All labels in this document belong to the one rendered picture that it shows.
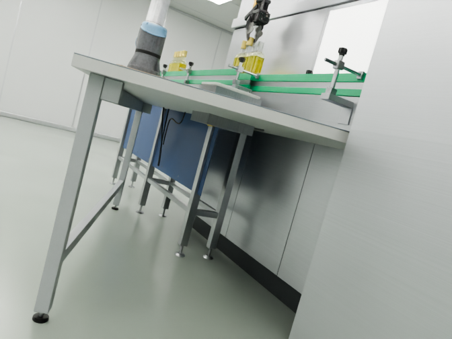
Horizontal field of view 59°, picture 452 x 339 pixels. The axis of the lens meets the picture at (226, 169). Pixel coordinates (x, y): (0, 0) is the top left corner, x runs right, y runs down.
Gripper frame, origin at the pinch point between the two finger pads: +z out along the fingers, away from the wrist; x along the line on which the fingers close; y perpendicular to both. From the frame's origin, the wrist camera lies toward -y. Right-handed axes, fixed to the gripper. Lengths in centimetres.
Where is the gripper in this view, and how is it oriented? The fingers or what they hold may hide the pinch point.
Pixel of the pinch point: (250, 39)
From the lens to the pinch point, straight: 219.0
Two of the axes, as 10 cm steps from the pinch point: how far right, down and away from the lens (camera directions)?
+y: 4.6, 1.9, -8.7
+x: 8.5, 1.9, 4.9
